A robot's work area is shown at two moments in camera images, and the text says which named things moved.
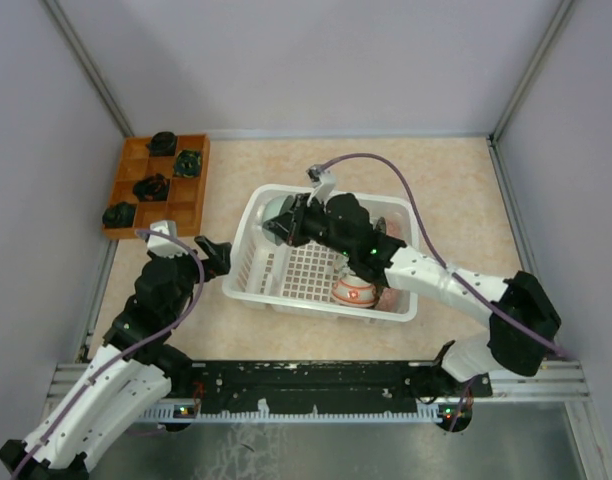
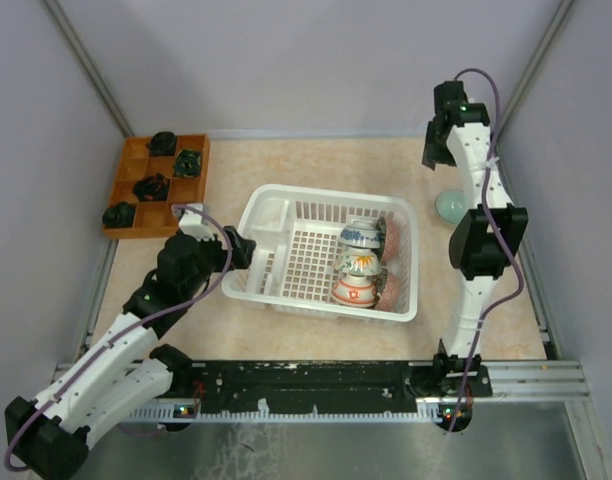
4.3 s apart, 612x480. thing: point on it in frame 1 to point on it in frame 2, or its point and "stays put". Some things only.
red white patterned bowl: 352,292 stays put
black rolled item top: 162,143 stays put
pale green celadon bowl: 272,209 to 451,205
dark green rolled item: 119,215 stays put
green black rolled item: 187,163 stays put
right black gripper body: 312,224 to 435,150
